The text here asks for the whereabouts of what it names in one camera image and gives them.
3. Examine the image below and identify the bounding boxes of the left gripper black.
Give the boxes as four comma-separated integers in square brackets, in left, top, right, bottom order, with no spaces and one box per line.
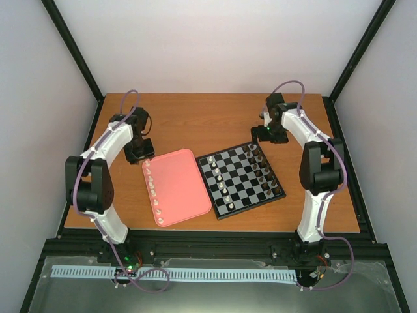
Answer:
[124,136,155,164]

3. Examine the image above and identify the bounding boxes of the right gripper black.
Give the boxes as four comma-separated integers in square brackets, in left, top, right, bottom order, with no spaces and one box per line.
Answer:
[251,122,288,145]

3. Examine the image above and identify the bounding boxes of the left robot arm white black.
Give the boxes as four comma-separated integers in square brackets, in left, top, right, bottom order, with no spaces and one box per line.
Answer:
[65,107,154,263]

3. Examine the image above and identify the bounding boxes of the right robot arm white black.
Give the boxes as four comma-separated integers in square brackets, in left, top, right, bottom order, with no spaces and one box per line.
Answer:
[251,93,347,245]

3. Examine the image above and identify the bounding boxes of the black white chessboard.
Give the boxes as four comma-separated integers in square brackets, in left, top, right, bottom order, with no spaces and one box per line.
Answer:
[196,142,286,220]

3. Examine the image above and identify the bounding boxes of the pink plastic tray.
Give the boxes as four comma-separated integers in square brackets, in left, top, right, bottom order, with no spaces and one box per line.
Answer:
[142,149,212,228]

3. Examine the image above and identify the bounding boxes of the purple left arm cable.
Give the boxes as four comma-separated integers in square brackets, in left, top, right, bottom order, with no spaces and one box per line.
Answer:
[72,89,171,293]

